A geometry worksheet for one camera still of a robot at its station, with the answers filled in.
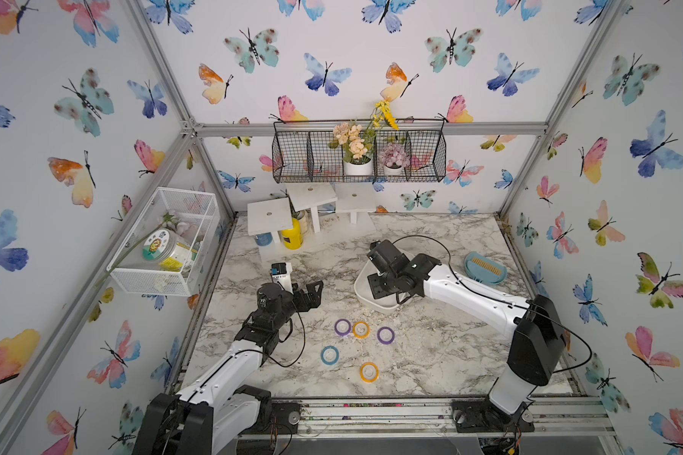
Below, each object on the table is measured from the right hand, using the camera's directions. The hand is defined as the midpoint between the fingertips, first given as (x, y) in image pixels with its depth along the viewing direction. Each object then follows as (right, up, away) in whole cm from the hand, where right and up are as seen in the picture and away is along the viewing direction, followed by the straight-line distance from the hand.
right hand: (379, 281), depth 83 cm
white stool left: (-37, +20, +16) cm, 45 cm away
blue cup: (-40, +12, +22) cm, 47 cm away
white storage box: (+3, -7, +3) cm, 8 cm away
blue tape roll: (-13, -23, +1) cm, 26 cm away
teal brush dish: (+39, +2, +18) cm, 43 cm away
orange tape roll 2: (-3, -25, -2) cm, 26 cm away
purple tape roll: (-12, -17, +5) cm, 21 cm away
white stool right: (-6, +28, +22) cm, 36 cm away
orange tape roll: (-5, -16, +5) cm, 18 cm away
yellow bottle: (-29, +13, +19) cm, 37 cm away
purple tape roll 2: (+2, -18, +5) cm, 18 cm away
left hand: (-19, 0, +1) cm, 19 cm away
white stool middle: (-23, +27, +12) cm, 38 cm away
